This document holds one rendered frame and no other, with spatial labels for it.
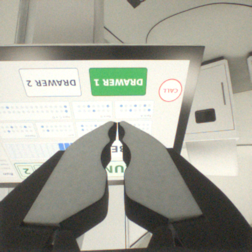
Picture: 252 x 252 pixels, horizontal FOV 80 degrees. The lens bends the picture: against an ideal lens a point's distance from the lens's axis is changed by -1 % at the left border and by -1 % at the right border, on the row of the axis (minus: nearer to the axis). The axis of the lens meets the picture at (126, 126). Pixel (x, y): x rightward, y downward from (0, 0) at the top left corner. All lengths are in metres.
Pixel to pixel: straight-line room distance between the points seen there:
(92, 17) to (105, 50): 0.20
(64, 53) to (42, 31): 0.19
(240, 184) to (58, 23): 3.58
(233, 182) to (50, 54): 3.59
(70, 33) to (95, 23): 0.07
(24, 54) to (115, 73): 0.14
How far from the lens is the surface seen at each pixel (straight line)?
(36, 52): 0.28
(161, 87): 0.27
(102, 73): 0.26
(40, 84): 0.29
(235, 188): 3.68
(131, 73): 0.26
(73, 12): 0.47
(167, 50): 0.27
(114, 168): 0.36
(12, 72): 0.31
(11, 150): 0.40
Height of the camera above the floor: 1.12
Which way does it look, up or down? 10 degrees down
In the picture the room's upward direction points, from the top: 179 degrees clockwise
